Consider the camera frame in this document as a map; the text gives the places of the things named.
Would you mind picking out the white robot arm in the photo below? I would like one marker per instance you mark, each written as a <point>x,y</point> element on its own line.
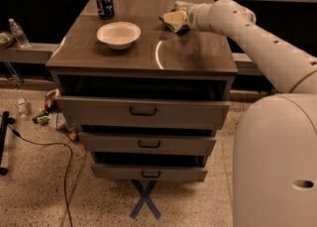
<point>275,148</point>

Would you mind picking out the clear water bottle on ledge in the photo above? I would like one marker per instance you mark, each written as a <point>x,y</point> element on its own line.
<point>18,34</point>

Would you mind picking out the bottom grey drawer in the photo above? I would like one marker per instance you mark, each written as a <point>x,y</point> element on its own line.
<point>149,172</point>

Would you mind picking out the small water bottle on floor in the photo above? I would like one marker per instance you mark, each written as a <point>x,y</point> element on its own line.
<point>23,107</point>

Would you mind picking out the white paper bowl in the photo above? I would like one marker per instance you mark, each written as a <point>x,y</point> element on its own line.
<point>118,35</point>

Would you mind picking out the bowl on ledge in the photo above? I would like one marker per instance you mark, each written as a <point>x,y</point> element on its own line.
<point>6,40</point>

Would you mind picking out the blue tape cross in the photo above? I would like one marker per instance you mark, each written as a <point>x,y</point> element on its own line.
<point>145,199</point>

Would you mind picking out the green jalapeno chip bag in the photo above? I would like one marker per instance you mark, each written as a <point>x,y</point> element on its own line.
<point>176,19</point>

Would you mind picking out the green can on floor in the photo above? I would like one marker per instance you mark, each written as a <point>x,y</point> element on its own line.
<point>42,119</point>

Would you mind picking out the top grey drawer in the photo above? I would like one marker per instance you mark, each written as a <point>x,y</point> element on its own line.
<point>125,112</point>

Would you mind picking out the grey drawer cabinet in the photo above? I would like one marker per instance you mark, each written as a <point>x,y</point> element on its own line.
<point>160,65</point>

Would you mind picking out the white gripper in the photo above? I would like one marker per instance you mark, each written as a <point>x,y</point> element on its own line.
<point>192,16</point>

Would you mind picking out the grey drawer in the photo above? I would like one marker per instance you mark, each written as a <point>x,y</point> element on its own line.
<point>125,112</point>
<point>147,144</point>
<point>149,172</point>

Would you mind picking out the middle grey drawer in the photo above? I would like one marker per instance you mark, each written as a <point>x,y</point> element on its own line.
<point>147,144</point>

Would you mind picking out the black stand left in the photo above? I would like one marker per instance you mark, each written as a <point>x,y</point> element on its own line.
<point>5,133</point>

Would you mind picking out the snack bag on floor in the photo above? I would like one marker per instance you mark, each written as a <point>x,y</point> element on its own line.
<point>50,104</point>

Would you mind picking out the blue soda can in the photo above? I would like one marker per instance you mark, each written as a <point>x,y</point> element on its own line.
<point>105,9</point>

